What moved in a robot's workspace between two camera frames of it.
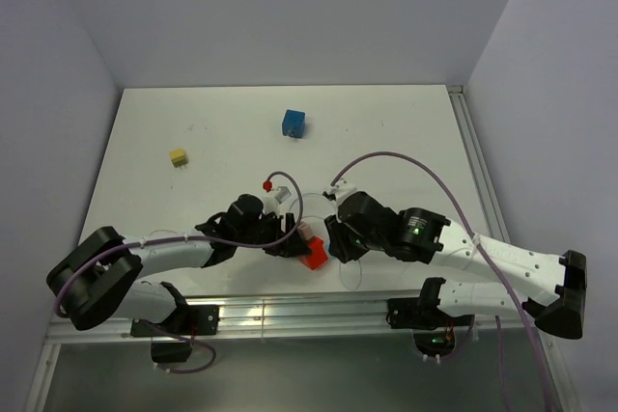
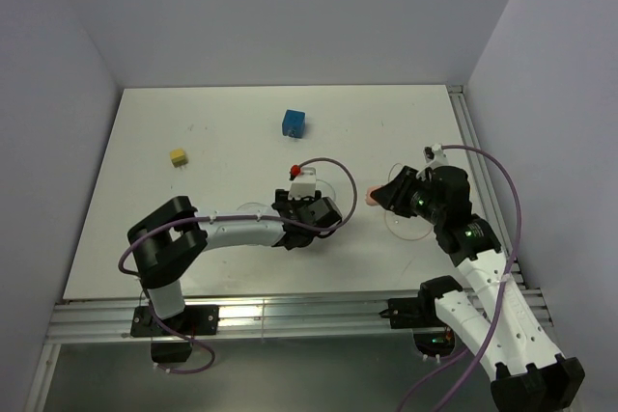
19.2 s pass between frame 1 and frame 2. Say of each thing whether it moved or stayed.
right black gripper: moved
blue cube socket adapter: stayed
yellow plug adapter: stayed
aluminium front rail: stayed
